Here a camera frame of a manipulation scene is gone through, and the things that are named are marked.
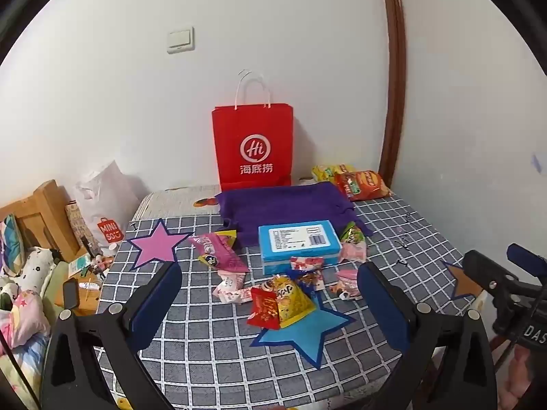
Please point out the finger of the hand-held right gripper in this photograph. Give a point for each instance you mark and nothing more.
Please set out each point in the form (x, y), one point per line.
(527, 258)
(491, 271)

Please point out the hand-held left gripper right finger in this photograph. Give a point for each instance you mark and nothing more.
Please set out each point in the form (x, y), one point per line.
(384, 307)

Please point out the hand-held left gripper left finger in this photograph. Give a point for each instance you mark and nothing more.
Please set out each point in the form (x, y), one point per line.
(158, 303)

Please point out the pink panda snack packet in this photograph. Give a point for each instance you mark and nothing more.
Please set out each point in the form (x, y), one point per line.
(348, 284)

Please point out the light pink peach packet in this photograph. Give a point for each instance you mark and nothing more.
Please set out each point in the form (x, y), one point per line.
(354, 251)

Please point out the white pink snack packet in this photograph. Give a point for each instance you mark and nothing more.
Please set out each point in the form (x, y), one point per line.
(228, 288)

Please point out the magenta snack packet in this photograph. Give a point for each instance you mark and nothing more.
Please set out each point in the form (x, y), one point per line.
(218, 252)

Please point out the green snack packet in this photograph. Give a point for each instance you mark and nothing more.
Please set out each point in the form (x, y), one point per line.
(352, 234)

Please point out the red white snack packet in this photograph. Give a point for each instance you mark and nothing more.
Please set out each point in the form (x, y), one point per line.
(305, 263)

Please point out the yellow snack packet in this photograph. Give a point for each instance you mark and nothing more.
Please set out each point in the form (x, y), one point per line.
(292, 303)

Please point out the purple cloth tray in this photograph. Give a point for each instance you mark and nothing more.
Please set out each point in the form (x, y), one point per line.
(277, 205)

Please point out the person's right hand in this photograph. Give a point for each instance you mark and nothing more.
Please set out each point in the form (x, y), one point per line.
(517, 376)

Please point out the orange paper star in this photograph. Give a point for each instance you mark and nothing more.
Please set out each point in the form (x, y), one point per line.
(463, 282)

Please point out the pink paper star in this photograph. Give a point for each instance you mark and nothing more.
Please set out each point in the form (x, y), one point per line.
(156, 243)

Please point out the wooden bedside table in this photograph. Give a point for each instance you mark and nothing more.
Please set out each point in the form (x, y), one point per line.
(92, 303)

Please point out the grey checked tablecloth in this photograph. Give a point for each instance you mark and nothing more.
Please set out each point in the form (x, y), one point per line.
(213, 350)

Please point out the cluster of small bottles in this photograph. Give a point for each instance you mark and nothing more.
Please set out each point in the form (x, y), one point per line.
(96, 264)

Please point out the black phone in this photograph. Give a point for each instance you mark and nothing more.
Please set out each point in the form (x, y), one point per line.
(71, 294)

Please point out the blue paper star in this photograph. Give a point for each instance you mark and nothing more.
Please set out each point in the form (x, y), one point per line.
(290, 337)

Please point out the white fruit-print tablecloth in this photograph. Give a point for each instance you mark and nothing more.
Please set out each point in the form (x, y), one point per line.
(171, 200)

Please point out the blue tissue box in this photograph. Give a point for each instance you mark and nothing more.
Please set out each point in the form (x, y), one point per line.
(299, 239)

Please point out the patterned cardboard box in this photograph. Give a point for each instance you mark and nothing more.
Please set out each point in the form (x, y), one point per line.
(77, 220)

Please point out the white plastic shopping bag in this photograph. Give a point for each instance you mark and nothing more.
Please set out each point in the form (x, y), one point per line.
(111, 196)

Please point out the orange chips bag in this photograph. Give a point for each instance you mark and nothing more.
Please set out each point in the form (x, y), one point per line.
(363, 186)

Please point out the colourful printed bedding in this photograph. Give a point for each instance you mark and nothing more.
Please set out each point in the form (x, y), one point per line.
(25, 307)

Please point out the yellow chips bag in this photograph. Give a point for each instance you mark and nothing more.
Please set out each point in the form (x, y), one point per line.
(327, 173)

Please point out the red paper bag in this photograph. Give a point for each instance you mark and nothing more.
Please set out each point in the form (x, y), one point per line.
(252, 136)

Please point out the brown wooden door frame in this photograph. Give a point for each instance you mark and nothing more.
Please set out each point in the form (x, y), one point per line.
(395, 72)

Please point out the white light switch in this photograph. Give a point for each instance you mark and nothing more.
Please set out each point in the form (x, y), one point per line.
(179, 40)

